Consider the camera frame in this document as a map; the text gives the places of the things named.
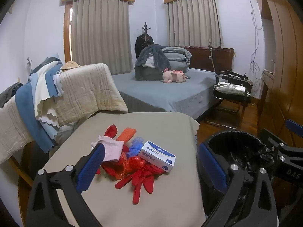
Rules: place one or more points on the red cloth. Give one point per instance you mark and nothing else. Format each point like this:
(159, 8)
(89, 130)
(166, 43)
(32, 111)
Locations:
(111, 130)

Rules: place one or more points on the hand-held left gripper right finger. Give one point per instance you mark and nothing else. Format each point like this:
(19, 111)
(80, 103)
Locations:
(210, 167)

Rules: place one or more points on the wooden wardrobe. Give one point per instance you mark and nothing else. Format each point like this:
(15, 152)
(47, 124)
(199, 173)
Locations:
(284, 63)

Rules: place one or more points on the white scalloped cloth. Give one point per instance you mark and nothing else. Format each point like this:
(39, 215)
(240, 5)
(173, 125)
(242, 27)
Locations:
(43, 94)

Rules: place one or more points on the wooden side desk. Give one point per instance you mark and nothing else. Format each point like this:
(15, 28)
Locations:
(267, 78)

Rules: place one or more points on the white folded cloth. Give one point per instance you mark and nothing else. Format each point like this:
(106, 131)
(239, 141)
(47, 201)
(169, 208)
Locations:
(149, 62)

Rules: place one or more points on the wooden window frame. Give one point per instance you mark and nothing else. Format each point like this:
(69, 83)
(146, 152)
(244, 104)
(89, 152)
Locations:
(67, 33)

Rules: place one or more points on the pink cloth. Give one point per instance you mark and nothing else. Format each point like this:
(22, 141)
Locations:
(112, 150)

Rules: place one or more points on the bed with grey-blue sheet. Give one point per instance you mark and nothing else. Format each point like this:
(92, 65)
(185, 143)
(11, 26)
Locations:
(165, 92)

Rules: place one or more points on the red rubber glove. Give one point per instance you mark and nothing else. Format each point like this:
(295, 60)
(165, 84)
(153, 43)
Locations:
(142, 184)

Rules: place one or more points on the narrow beige curtain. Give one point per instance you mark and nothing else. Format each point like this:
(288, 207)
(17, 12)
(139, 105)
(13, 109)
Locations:
(194, 21)

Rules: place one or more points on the wide beige curtain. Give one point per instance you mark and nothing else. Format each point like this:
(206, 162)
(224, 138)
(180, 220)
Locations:
(99, 35)

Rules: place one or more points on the white and blue box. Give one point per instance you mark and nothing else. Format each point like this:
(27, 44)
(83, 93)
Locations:
(157, 156)

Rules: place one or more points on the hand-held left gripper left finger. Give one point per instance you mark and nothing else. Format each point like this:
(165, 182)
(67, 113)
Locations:
(91, 167)

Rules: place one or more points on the dark grey fleece blanket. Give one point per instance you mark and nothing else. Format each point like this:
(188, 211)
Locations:
(146, 54)

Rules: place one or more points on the blue plastic glove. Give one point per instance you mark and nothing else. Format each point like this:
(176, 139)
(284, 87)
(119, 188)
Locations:
(136, 146)

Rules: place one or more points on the dark grey pillow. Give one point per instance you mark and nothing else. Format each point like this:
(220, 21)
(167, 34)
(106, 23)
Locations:
(146, 73)

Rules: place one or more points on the beige quilted blanket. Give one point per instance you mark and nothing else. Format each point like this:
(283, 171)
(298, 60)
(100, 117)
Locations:
(90, 87)

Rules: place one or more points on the wooden coat rack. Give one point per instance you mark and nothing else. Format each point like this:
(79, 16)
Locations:
(145, 28)

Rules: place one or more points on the tan hat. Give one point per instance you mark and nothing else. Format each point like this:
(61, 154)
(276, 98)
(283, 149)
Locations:
(69, 65)

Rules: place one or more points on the dark wooden headboard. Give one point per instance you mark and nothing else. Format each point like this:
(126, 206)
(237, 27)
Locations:
(203, 58)

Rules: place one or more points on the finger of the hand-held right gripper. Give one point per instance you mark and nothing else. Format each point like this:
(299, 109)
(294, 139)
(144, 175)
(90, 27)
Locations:
(272, 140)
(294, 125)

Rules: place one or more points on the pink pig plush toy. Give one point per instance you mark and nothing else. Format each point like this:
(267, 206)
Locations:
(172, 75)

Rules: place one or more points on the silver seat cushion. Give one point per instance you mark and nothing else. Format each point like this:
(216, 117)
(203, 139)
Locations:
(229, 88)

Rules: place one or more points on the black office chair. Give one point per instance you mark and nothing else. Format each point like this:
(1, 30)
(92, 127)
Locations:
(238, 77)

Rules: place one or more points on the beige tablecloth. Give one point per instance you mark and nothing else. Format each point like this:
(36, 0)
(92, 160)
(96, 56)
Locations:
(153, 205)

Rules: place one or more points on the folded grey duvet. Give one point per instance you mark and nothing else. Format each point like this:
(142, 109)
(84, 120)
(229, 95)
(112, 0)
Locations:
(176, 56)

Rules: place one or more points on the dark jacket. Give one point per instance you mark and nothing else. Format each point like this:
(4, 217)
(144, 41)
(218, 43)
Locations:
(9, 93)

